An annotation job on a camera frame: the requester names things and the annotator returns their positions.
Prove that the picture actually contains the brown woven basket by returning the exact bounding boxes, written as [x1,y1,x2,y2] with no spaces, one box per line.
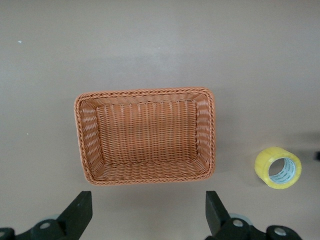
[74,86,216,187]

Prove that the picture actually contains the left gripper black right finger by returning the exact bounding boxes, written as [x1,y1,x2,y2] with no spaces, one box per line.
[205,190,270,240]

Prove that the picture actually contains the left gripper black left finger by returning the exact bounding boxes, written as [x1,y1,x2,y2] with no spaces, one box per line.
[14,190,94,240]

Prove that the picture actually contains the clear yellow tape roll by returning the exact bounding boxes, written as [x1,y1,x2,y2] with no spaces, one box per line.
[254,146,303,190]

